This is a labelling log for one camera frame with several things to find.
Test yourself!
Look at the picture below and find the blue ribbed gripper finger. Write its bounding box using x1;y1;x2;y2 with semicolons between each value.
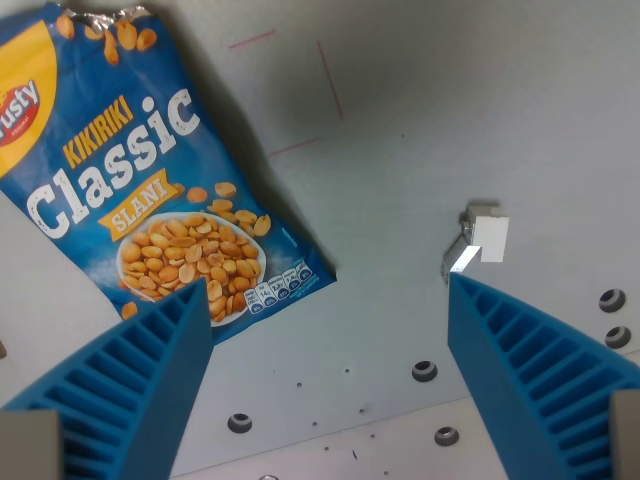
447;272;640;480
0;278;215;480

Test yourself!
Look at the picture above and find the blue Classic peanut bag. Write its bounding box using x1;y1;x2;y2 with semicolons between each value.
0;1;338;347

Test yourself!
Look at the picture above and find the white metal hinge bracket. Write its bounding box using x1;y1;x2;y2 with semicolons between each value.
439;200;512;287

